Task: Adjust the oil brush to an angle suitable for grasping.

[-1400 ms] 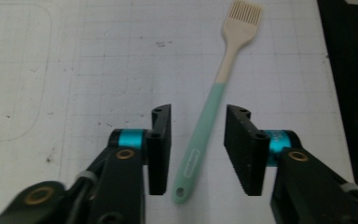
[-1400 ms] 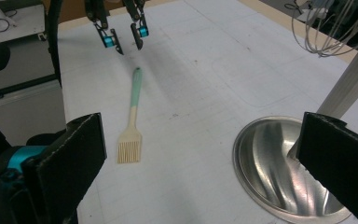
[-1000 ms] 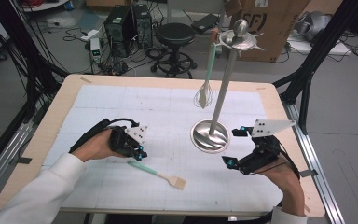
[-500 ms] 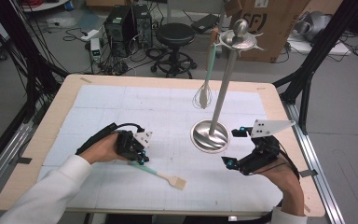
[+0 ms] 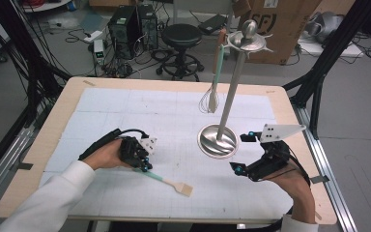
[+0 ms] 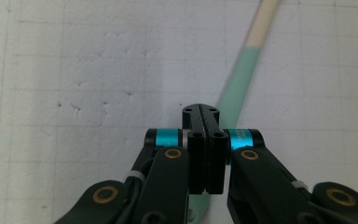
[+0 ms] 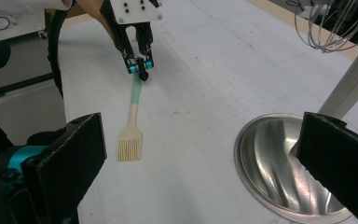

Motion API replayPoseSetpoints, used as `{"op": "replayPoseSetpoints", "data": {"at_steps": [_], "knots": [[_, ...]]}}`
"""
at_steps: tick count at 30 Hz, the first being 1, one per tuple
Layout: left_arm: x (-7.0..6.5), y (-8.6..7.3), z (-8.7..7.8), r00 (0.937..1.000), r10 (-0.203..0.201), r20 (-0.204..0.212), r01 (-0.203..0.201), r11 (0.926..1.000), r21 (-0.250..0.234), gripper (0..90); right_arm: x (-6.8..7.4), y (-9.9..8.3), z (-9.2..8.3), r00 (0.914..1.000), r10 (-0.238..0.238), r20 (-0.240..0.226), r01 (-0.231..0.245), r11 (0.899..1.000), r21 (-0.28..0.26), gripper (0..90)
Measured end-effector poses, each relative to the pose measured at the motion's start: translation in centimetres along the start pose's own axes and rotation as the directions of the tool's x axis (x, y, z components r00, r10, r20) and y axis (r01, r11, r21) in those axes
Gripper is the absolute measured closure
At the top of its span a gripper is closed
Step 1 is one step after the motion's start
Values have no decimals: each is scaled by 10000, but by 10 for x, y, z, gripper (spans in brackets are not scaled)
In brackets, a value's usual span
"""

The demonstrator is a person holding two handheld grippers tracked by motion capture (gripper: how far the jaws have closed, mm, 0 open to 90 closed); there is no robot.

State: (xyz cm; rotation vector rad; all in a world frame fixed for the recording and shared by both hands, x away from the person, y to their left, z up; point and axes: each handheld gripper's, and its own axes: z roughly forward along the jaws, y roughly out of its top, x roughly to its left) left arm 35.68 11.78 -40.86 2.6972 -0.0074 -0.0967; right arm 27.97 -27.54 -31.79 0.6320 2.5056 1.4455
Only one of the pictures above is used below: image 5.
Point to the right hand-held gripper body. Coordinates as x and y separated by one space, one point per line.
270 158

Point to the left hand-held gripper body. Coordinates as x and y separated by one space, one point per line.
132 151

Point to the steel utensil stand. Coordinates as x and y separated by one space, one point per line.
235 83

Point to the person's left hand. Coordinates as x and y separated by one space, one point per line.
104 156

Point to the person's right hand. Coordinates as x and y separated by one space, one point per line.
290 187

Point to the black tape piece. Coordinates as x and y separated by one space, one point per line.
25 166
319 179

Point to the wooden table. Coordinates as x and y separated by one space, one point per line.
74 86

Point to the white device with green display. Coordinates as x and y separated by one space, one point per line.
99 51

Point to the large cardboard box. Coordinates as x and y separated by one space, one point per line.
290 32

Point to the black flat device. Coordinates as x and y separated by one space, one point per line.
212 24

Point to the black computer tower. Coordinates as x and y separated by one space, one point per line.
122 32
148 25

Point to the white power strip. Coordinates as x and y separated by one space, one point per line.
93 36

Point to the black round stool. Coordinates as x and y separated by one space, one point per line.
181 35

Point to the white foam sheet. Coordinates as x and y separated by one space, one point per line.
335 50

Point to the grey rounded device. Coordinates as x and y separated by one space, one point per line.
325 24

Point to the aluminium rail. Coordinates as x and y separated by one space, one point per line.
331 199
0 167

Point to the black metal frame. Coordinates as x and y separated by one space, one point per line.
335 48

